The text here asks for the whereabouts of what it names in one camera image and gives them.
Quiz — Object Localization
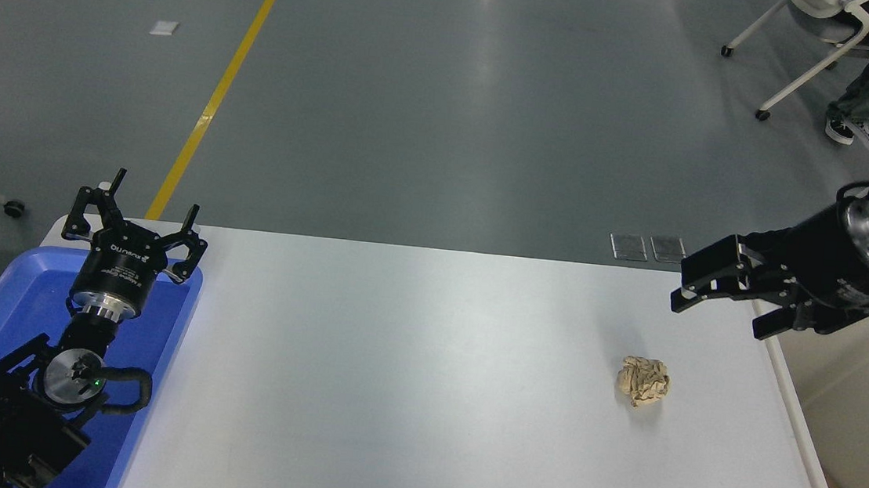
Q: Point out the metal floor plate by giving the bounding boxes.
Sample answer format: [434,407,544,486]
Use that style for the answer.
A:
[648,234,689,266]
[608,232,650,262]

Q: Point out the blue plastic tray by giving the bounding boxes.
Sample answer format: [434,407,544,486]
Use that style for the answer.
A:
[0,240,206,488]

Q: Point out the large pale bin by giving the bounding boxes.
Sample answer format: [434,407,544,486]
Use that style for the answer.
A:
[728,274,869,488]

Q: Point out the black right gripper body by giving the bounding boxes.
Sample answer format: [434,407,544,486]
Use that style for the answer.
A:
[758,194,869,316]

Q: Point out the crumpled tan paper ball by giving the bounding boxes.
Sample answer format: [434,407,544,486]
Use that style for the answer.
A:
[614,355,674,412]

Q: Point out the white wheeled chair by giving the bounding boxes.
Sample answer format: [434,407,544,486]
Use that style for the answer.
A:
[715,0,869,132]

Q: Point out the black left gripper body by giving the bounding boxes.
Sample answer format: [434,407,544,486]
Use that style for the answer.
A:
[68,216,172,311]

